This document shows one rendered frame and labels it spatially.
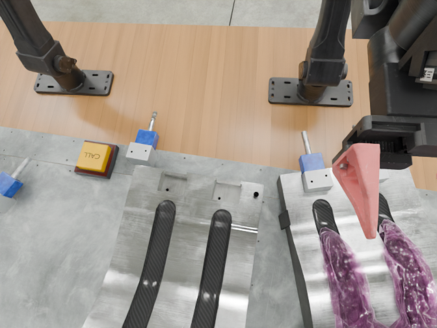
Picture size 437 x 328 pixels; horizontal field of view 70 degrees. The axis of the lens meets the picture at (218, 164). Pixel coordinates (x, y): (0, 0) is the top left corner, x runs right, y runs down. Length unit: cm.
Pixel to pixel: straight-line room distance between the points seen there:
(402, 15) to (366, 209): 16
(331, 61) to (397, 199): 30
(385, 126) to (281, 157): 45
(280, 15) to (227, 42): 121
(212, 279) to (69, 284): 31
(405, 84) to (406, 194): 43
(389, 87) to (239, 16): 179
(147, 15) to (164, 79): 133
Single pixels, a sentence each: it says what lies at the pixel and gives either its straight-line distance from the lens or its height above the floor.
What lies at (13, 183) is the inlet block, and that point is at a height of 84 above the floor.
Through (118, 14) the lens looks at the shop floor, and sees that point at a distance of 221.
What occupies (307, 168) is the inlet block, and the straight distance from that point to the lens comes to 65.
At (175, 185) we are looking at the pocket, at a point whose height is 86.
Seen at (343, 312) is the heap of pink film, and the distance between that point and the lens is 59.
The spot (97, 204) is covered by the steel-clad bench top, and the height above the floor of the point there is 80.
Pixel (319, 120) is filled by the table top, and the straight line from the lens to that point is 78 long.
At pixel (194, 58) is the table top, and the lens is 86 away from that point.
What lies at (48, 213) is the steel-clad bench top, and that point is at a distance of 80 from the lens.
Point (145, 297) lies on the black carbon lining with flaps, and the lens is 61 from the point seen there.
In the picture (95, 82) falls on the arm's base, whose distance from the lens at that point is 88.
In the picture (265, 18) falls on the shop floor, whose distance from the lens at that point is 205.
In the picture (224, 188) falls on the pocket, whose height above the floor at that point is 86.
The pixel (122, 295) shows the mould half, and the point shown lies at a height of 90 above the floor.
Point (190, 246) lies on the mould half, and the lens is 60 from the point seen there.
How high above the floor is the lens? 148
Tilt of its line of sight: 71 degrees down
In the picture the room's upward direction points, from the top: 10 degrees counter-clockwise
